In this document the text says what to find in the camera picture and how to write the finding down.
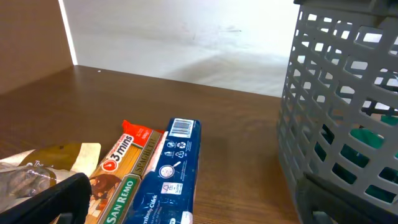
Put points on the blue Kleenex tissue box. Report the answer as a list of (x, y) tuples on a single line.
[(167, 191)]

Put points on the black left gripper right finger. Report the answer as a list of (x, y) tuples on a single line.
[(320, 201)]

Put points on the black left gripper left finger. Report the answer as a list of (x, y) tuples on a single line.
[(71, 197)]

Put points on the grey plastic basket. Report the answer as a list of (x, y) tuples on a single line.
[(338, 114)]

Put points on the beige cookie bag left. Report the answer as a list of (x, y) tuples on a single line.
[(26, 174)]

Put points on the San Remo spaghetti pack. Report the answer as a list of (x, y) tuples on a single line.
[(117, 178)]

